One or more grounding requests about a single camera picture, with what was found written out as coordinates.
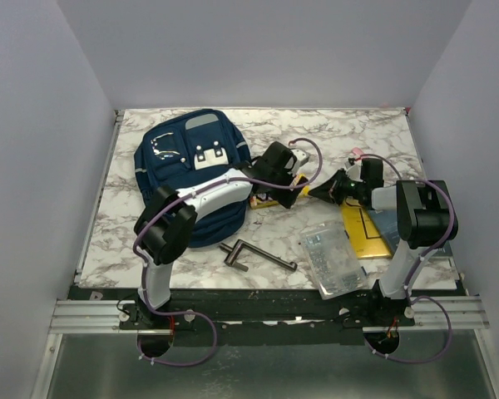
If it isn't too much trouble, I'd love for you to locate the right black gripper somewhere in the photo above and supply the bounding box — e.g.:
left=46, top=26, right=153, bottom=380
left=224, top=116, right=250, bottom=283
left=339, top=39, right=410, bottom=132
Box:
left=308, top=169, right=365, bottom=206

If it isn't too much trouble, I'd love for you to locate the yellow crayon box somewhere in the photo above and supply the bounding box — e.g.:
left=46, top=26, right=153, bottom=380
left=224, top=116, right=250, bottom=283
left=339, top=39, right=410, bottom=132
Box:
left=249, top=185, right=309, bottom=209

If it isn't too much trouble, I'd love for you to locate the navy blue student backpack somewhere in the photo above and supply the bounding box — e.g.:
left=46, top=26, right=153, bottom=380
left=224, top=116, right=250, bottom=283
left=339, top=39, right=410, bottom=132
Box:
left=134, top=109, right=252, bottom=248

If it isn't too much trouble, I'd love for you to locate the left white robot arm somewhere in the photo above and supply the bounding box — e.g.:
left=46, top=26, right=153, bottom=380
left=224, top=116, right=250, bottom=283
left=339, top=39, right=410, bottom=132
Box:
left=133, top=141, right=309, bottom=328

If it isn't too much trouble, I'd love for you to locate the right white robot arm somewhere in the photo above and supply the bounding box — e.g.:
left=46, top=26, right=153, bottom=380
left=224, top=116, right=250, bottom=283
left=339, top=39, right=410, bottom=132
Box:
left=309, top=154, right=458, bottom=326

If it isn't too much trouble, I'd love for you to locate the dark blue book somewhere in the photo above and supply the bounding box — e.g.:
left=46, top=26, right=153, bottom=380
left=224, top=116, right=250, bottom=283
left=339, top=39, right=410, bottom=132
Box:
left=368, top=209, right=400, bottom=256

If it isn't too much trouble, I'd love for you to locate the yellow notebook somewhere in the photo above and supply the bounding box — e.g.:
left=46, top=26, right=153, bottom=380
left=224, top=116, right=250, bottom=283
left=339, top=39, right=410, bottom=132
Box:
left=340, top=204, right=392, bottom=259

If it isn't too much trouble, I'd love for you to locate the clear plastic pencil case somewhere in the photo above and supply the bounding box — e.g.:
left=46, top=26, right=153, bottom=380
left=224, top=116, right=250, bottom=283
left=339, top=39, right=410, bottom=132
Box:
left=300, top=224, right=368, bottom=300

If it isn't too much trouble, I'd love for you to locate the black starry book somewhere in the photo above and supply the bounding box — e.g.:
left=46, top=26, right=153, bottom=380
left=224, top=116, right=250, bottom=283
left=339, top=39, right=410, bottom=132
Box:
left=423, top=242, right=453, bottom=269

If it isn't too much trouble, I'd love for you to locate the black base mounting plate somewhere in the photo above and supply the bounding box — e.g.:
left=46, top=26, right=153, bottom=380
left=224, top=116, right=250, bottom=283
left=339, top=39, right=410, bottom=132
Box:
left=67, top=288, right=469, bottom=350

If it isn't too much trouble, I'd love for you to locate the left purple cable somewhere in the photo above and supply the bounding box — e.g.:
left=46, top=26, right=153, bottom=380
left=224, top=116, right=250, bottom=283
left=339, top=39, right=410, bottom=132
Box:
left=132, top=136, right=324, bottom=367

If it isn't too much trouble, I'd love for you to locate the purple cable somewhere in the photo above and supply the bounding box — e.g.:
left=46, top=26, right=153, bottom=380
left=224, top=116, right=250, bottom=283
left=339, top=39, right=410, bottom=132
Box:
left=132, top=136, right=324, bottom=367
left=348, top=153, right=458, bottom=365

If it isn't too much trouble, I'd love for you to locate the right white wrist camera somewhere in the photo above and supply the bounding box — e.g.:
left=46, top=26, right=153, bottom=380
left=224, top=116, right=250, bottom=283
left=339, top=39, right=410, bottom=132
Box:
left=345, top=156, right=360, bottom=173

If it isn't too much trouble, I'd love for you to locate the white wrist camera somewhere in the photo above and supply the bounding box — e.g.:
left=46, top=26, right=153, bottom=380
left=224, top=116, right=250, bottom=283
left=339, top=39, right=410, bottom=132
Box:
left=345, top=156, right=360, bottom=173
left=291, top=147, right=310, bottom=175

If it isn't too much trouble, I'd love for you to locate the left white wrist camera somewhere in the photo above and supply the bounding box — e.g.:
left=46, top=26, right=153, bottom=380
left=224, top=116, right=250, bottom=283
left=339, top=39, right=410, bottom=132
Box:
left=291, top=147, right=310, bottom=175

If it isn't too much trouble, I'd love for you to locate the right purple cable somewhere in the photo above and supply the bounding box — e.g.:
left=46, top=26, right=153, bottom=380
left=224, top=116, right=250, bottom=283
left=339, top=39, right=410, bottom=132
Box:
left=348, top=153, right=458, bottom=365

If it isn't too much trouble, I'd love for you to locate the aluminium rail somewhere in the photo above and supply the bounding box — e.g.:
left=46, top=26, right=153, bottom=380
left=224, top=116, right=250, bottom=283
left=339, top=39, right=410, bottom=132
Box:
left=50, top=296, right=490, bottom=335

